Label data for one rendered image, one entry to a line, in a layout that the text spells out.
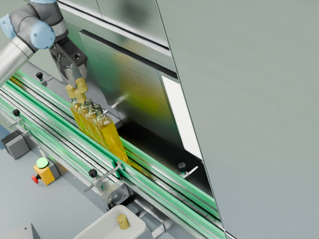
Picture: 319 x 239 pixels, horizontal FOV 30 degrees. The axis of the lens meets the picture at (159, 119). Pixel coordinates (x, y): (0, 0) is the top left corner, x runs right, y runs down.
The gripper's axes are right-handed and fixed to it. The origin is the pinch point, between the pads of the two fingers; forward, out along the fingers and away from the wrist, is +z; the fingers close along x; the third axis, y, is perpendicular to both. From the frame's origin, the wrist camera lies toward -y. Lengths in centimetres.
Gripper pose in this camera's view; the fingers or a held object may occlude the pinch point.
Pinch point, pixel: (79, 82)
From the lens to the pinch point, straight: 209.2
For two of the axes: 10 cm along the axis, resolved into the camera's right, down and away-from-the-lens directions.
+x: -7.7, 5.3, -3.4
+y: -5.8, -3.9, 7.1
